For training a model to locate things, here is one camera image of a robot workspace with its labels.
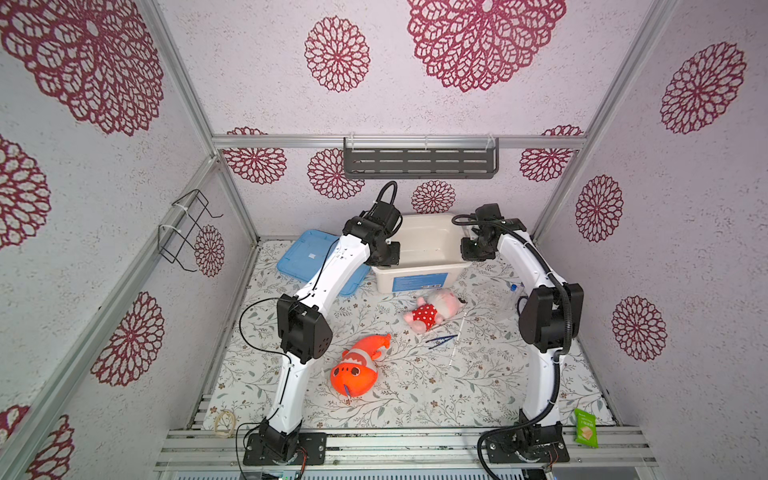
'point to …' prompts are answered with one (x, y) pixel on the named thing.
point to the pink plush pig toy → (439, 304)
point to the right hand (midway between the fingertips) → (468, 249)
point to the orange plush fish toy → (356, 371)
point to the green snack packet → (586, 428)
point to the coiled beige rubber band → (223, 434)
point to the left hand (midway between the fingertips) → (387, 264)
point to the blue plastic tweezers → (441, 343)
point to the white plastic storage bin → (430, 256)
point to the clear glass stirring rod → (465, 314)
